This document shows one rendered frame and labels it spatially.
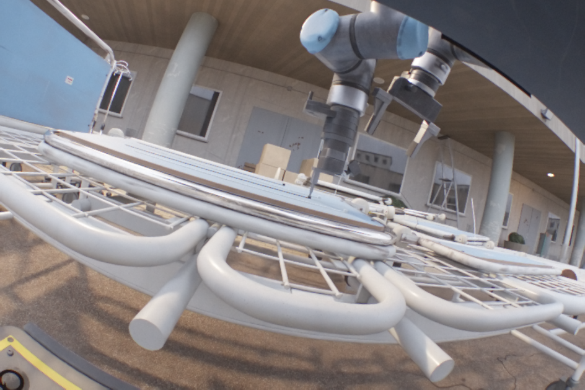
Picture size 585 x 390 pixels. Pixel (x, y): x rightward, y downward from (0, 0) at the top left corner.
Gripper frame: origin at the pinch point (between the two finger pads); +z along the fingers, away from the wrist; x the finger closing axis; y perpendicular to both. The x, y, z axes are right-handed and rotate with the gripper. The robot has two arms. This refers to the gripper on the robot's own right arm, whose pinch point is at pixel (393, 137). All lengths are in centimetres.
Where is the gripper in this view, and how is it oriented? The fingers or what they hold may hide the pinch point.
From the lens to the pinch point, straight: 63.7
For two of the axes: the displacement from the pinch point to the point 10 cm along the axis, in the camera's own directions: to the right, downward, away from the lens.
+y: 0.7, 3.8, -9.2
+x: 9.0, 3.8, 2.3
